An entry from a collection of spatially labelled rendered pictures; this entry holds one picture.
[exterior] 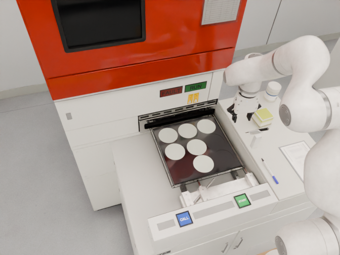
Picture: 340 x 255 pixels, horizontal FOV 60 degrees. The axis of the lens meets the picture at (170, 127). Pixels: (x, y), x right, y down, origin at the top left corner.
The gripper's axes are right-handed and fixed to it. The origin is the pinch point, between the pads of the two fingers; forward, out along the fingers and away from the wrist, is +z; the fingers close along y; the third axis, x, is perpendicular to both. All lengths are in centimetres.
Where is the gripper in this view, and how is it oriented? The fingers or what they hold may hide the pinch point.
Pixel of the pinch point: (241, 117)
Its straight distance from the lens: 134.9
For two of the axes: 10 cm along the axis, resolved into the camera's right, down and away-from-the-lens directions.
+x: -1.6, -7.4, 6.5
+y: 9.9, -1.3, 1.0
